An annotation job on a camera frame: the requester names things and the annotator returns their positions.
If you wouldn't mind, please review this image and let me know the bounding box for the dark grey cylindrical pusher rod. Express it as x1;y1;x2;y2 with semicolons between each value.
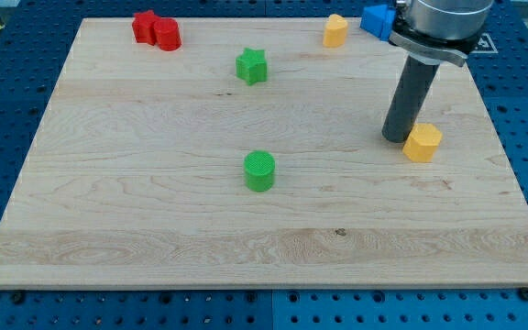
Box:
381;56;439;143

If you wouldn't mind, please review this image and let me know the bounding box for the yellow hexagon block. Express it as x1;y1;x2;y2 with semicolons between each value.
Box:
402;123;443;163

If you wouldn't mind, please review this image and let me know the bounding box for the blue triangle block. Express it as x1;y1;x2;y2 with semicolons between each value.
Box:
360;5;396;41

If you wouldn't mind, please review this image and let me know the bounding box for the yellow heart block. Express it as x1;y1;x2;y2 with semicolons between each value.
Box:
323;14;349;48

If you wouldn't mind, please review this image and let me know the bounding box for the green star block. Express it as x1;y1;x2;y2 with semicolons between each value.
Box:
236;48;268;85

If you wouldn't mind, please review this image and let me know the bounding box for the green cylinder block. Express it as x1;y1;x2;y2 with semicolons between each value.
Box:
243;150;275;193

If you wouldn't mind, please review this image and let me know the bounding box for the red cylinder block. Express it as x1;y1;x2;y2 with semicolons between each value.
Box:
153;17;182;51

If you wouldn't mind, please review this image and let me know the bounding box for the red star block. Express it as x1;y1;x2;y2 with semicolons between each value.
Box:
132;10;160;46

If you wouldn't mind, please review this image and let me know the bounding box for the light wooden board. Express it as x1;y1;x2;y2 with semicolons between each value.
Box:
0;18;528;290

